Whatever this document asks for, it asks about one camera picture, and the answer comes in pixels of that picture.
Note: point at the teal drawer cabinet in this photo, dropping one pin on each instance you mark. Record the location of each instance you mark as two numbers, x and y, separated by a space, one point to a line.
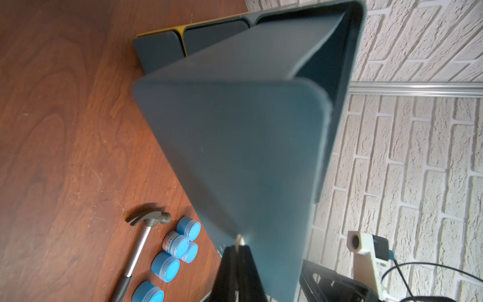
331 67

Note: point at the steel claw hammer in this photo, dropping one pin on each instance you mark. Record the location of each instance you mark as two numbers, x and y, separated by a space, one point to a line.
148 219

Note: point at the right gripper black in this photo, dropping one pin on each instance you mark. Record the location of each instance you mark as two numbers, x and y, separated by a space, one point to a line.
322 284

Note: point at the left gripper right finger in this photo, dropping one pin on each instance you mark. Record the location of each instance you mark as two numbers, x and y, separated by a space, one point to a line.
249 284

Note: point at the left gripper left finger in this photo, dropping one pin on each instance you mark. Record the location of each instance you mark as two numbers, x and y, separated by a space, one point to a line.
226 281

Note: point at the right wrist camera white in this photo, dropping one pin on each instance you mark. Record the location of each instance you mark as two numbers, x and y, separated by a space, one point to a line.
371 256

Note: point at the right corner aluminium post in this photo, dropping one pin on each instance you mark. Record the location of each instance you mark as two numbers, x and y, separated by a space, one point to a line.
420 89

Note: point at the blue paint can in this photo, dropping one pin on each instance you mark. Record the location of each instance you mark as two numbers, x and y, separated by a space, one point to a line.
175 244
191 253
148 292
165 266
189 228

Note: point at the teal top drawer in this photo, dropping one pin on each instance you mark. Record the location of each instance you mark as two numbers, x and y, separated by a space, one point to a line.
246 137

